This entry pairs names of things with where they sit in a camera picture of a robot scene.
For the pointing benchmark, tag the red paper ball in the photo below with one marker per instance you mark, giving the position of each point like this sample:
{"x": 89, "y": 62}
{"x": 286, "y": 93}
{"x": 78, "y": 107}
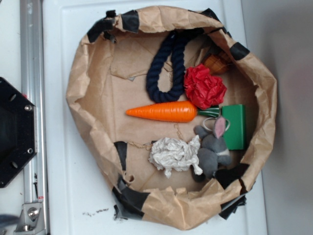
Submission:
{"x": 203, "y": 89}

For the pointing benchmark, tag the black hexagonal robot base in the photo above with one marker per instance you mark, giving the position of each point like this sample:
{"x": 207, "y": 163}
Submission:
{"x": 17, "y": 132}

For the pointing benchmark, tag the brown paper bag bin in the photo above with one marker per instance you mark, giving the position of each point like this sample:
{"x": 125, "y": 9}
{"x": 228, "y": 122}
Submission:
{"x": 140, "y": 58}

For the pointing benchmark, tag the orange toy carrot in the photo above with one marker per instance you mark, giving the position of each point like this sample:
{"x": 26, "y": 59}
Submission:
{"x": 178, "y": 111}

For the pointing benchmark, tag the crumpled white paper ball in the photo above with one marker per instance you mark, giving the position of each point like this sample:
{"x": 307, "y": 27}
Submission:
{"x": 169, "y": 153}

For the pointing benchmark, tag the grey plush bunny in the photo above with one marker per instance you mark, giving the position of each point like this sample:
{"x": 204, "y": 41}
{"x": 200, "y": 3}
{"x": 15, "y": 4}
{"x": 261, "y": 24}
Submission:
{"x": 213, "y": 151}

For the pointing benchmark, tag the green wooden block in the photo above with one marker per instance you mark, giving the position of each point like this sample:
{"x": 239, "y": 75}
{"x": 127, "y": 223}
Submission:
{"x": 235, "y": 136}

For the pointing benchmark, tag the orange woven basket toy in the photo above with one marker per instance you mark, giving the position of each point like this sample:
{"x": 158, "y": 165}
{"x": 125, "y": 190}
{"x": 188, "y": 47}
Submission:
{"x": 217, "y": 63}

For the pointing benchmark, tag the metal corner bracket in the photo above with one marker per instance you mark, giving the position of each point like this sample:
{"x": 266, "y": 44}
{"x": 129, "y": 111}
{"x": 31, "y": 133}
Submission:
{"x": 31, "y": 220}

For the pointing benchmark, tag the aluminium rail frame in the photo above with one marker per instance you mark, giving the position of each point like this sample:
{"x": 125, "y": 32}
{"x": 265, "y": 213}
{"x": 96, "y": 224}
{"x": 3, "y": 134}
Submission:
{"x": 32, "y": 77}

